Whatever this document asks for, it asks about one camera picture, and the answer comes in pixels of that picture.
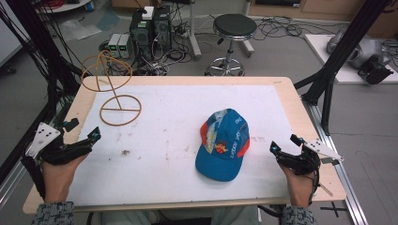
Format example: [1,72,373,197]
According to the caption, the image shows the person's legs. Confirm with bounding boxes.
[92,205,261,225]

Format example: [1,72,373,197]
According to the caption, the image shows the aluminium rail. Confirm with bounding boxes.
[300,98,371,225]

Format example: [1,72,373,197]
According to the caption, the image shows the white table mat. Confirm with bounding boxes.
[66,83,298,208]

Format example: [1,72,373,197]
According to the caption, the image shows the bundle of floor cables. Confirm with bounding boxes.
[253,14,339,42]

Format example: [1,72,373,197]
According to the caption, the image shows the black device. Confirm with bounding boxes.
[357,58,395,85]

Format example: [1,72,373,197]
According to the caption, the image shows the white box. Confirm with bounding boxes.
[142,6,155,22]

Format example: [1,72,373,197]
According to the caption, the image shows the black round stool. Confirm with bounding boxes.
[204,12,258,78]

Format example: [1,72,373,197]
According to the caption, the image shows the black metal frame strut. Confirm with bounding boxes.
[293,0,393,136]
[0,0,84,186]

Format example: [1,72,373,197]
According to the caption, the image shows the black computer tower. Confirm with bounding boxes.
[152,5,173,53]
[129,8,155,61]

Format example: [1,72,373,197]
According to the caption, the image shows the person's left hand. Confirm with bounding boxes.
[41,153,90,204]

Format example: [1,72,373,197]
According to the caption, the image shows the grey power supply unit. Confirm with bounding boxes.
[117,33,132,60]
[107,33,122,59]

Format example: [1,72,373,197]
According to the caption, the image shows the grey rounded device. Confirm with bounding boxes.
[326,28,392,70]

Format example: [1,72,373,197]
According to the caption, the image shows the wooden wire hat stand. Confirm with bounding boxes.
[80,50,143,128]

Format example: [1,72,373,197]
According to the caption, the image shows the white table leg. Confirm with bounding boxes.
[187,0,203,61]

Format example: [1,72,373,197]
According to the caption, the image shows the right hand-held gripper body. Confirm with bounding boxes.
[276,139,344,176]

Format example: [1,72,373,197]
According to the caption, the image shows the blue baseball cap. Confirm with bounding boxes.
[194,108,252,183]

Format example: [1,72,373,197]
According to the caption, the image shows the person's right hand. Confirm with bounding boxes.
[280,164,317,209]

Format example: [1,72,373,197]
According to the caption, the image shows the white floor board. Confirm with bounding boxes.
[304,33,398,85]

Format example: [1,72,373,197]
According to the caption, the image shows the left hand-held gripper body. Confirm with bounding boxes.
[25,121,95,167]

